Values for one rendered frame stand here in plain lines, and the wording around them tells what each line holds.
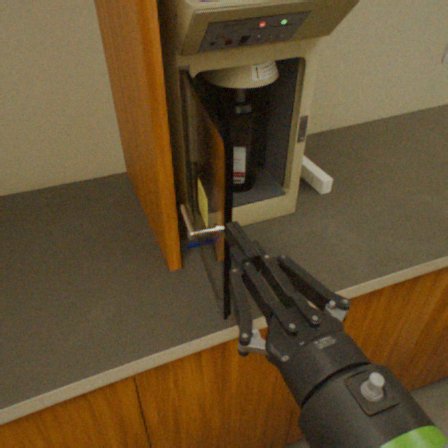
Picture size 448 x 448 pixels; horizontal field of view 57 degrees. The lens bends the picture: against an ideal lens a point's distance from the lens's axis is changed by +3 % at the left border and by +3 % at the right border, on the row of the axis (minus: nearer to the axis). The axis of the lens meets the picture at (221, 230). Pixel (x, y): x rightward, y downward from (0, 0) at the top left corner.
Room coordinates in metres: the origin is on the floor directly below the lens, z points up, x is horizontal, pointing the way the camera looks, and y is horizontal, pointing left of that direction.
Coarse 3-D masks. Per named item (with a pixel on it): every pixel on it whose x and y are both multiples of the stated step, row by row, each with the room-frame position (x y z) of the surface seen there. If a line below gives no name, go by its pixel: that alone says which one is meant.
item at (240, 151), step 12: (228, 120) 0.93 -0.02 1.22; (240, 120) 0.91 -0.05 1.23; (252, 120) 0.93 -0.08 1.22; (228, 132) 0.93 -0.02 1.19; (240, 132) 0.92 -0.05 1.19; (252, 132) 0.93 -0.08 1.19; (240, 144) 0.92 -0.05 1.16; (252, 144) 0.93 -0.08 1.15; (240, 156) 0.92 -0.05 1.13; (252, 156) 0.94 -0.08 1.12; (240, 168) 0.92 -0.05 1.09; (252, 168) 0.94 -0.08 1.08; (240, 180) 0.92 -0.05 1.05
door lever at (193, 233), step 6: (186, 204) 0.60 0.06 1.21; (186, 210) 0.58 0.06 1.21; (186, 216) 0.57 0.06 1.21; (186, 222) 0.55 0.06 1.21; (192, 222) 0.55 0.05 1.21; (192, 228) 0.53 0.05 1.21; (210, 228) 0.54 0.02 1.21; (216, 228) 0.53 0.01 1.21; (192, 234) 0.52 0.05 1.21; (198, 234) 0.52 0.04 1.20; (204, 234) 0.53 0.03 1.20; (210, 234) 0.53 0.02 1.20; (216, 234) 0.53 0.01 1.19
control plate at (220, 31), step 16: (272, 16) 0.77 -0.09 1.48; (288, 16) 0.79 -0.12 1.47; (304, 16) 0.81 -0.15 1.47; (208, 32) 0.75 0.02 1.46; (224, 32) 0.76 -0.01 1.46; (240, 32) 0.78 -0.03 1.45; (256, 32) 0.80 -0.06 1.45; (272, 32) 0.81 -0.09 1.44; (288, 32) 0.83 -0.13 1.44; (208, 48) 0.79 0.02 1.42; (224, 48) 0.80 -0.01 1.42
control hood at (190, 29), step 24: (192, 0) 0.72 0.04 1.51; (240, 0) 0.73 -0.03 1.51; (264, 0) 0.74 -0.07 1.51; (288, 0) 0.76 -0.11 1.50; (312, 0) 0.78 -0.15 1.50; (336, 0) 0.80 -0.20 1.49; (360, 0) 0.83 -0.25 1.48; (192, 24) 0.72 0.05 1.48; (312, 24) 0.84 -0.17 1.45; (336, 24) 0.87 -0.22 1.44; (192, 48) 0.77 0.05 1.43
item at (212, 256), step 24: (192, 96) 0.70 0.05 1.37; (192, 120) 0.71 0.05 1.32; (216, 120) 0.57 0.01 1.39; (192, 144) 0.72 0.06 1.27; (216, 144) 0.54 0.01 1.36; (192, 168) 0.74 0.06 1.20; (216, 168) 0.54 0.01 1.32; (192, 192) 0.75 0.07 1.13; (216, 192) 0.54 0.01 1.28; (192, 216) 0.77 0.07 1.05; (216, 216) 0.54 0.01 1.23; (216, 240) 0.55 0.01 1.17; (216, 264) 0.55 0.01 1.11; (216, 288) 0.55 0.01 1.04
